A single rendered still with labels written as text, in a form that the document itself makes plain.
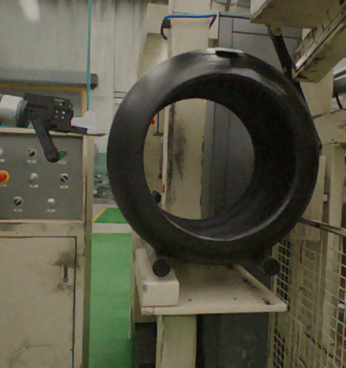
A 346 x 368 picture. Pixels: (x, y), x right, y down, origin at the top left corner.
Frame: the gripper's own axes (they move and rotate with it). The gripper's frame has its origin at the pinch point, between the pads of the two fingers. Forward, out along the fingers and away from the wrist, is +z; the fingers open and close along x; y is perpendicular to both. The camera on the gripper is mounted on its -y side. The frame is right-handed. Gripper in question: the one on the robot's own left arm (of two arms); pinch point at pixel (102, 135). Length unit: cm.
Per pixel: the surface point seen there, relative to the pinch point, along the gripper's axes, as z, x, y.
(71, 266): -7, 52, -51
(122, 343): 25, 128, -120
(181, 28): 19, 26, 41
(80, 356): 2, 53, -88
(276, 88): 40.1, -11.7, 17.5
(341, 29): 57, -7, 37
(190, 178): 30.3, 25.6, -8.0
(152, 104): 10.9, -11.7, 8.1
